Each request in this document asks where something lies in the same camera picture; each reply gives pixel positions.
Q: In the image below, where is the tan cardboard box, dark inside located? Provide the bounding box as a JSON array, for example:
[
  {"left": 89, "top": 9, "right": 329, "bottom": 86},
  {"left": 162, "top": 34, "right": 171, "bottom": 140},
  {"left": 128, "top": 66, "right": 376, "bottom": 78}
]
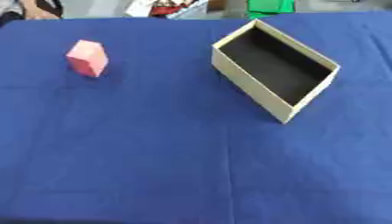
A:
[{"left": 209, "top": 18, "right": 342, "bottom": 125}]

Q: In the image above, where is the white and red bag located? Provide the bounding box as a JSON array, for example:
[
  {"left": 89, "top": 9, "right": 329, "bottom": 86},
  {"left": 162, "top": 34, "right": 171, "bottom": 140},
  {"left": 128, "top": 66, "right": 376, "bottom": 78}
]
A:
[{"left": 123, "top": 0, "right": 210, "bottom": 21}]

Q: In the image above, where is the pink rectangular block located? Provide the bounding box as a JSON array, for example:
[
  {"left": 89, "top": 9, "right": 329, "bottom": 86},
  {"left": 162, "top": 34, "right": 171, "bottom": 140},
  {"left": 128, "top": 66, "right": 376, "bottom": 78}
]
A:
[{"left": 64, "top": 39, "right": 110, "bottom": 79}]

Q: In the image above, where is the green bag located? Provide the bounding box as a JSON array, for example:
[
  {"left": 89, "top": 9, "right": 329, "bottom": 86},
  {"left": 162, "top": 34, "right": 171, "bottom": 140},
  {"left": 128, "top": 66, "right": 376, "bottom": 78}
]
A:
[{"left": 245, "top": 0, "right": 298, "bottom": 19}]

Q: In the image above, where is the person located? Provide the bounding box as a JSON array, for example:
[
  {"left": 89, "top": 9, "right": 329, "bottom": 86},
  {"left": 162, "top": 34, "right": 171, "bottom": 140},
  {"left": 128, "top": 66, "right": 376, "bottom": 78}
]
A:
[{"left": 0, "top": 0, "right": 65, "bottom": 28}]

